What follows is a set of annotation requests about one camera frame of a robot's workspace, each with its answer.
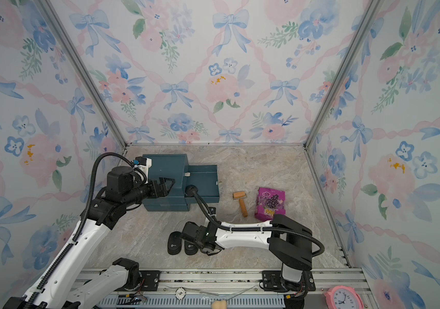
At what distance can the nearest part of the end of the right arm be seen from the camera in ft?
1.90

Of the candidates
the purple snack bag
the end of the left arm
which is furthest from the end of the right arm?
the purple snack bag

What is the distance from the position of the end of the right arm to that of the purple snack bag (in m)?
0.34

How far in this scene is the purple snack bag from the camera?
0.88 m

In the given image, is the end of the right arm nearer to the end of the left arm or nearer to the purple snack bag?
the end of the left arm
